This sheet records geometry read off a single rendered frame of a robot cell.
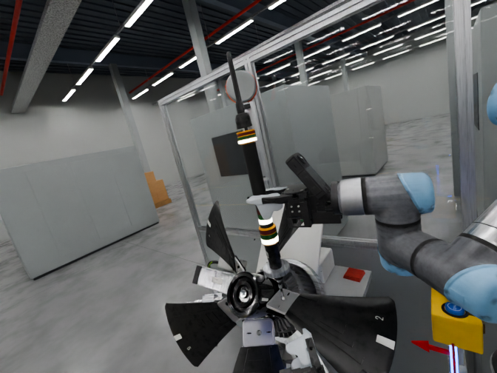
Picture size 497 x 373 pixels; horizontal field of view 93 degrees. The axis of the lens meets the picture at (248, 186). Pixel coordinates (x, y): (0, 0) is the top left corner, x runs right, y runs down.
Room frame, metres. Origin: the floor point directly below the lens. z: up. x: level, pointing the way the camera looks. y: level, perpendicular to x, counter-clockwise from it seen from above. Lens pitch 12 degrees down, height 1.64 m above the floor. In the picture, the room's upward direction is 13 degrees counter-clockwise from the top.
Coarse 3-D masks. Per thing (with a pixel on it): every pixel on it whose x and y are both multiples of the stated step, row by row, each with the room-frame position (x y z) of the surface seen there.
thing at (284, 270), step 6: (282, 264) 0.56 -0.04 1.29; (288, 264) 0.55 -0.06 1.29; (264, 270) 0.55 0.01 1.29; (270, 270) 0.55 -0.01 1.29; (276, 270) 0.54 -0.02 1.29; (282, 270) 0.53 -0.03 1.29; (288, 270) 0.54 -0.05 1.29; (270, 276) 0.53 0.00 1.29; (276, 276) 0.52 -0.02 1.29; (282, 276) 0.52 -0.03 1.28
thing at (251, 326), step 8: (248, 320) 0.57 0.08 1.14; (256, 320) 0.57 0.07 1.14; (264, 320) 0.58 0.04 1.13; (272, 320) 0.58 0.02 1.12; (248, 328) 0.56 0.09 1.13; (256, 328) 0.56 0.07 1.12; (264, 328) 0.56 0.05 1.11; (272, 328) 0.56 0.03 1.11; (248, 336) 0.54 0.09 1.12; (256, 336) 0.55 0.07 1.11; (264, 336) 0.55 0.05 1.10; (272, 336) 0.55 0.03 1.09; (248, 344) 0.53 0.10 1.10; (256, 344) 0.53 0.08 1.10; (264, 344) 0.54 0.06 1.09; (272, 344) 0.54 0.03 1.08
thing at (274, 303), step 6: (276, 294) 0.58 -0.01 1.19; (294, 294) 0.58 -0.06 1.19; (270, 300) 0.56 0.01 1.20; (276, 300) 0.56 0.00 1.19; (282, 300) 0.56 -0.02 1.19; (288, 300) 0.55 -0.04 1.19; (270, 306) 0.54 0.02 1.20; (276, 306) 0.54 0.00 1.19; (282, 306) 0.53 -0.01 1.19; (288, 306) 0.53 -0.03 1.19; (282, 312) 0.51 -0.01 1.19
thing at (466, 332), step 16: (432, 288) 0.61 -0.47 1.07; (432, 304) 0.55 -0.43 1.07; (432, 320) 0.53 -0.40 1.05; (448, 320) 0.50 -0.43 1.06; (464, 320) 0.49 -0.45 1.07; (480, 320) 0.48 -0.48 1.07; (448, 336) 0.50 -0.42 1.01; (464, 336) 0.48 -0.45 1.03; (480, 336) 0.47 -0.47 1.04; (480, 352) 0.47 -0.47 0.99
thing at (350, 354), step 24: (288, 312) 0.51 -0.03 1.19; (312, 312) 0.49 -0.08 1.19; (336, 312) 0.48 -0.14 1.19; (360, 312) 0.47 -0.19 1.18; (384, 312) 0.45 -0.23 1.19; (312, 336) 0.44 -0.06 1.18; (336, 336) 0.43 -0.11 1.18; (360, 336) 0.41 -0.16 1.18; (384, 336) 0.40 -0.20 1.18; (336, 360) 0.38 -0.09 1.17; (360, 360) 0.37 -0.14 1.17; (384, 360) 0.37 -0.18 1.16
